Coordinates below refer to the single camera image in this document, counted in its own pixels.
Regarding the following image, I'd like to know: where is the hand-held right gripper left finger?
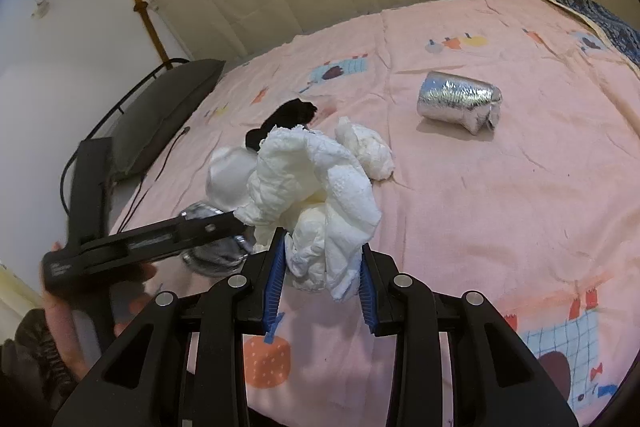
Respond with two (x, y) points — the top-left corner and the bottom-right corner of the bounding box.
(52, 227), (288, 427)

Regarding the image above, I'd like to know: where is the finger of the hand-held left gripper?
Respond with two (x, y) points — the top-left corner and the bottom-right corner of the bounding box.
(175, 209), (249, 254)

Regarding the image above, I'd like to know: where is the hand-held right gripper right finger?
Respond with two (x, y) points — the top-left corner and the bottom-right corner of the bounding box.
(357, 244), (578, 427)

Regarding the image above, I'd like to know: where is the crushed silver foil wrapper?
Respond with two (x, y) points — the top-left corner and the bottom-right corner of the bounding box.
(180, 202), (251, 278)

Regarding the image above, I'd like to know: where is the large white tissue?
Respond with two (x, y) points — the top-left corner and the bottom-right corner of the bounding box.
(235, 127), (382, 303)

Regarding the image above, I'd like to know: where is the person's left forearm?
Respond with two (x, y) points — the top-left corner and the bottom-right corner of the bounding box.
(0, 307), (76, 427)

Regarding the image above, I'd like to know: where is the person's left hand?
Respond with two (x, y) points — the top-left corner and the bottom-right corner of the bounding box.
(42, 292), (101, 380)

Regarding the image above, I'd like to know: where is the white plastic wrapper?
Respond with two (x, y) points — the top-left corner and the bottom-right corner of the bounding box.
(206, 146), (261, 210)

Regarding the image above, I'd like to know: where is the pink printed blanket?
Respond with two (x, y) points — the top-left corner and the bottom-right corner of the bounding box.
(107, 0), (640, 418)

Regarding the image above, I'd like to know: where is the grey pillow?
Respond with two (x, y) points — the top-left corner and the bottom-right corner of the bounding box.
(110, 58), (226, 180)

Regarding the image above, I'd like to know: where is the small crumpled white tissue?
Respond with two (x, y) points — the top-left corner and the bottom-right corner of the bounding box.
(334, 117), (396, 180)

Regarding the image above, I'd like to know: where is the black cloth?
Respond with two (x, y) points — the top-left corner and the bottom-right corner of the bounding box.
(245, 99), (318, 152)

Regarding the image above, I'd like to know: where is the black metal bed headboard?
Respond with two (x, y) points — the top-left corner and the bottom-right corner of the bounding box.
(82, 57), (191, 142)

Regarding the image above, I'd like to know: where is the brown wooden stick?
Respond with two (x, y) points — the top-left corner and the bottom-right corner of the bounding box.
(120, 0), (173, 70)

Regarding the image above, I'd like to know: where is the silver foil bag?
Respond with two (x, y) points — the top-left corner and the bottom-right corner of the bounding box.
(416, 71), (502, 136)

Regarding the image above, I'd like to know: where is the blue patterned cloth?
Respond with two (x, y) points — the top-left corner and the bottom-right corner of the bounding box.
(532, 0), (640, 78)

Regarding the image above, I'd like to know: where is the black cable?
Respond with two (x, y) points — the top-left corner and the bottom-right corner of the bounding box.
(117, 125), (192, 230)

